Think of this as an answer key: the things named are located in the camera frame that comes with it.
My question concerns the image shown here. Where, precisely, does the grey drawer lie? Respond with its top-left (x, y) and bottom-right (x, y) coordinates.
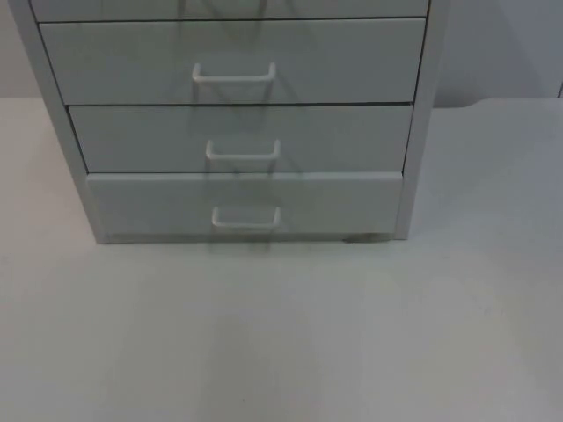
top-left (84, 171), bottom-right (405, 242)

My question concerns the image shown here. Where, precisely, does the small grey chest of drawers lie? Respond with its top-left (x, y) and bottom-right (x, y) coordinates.
top-left (11, 0), bottom-right (450, 245)

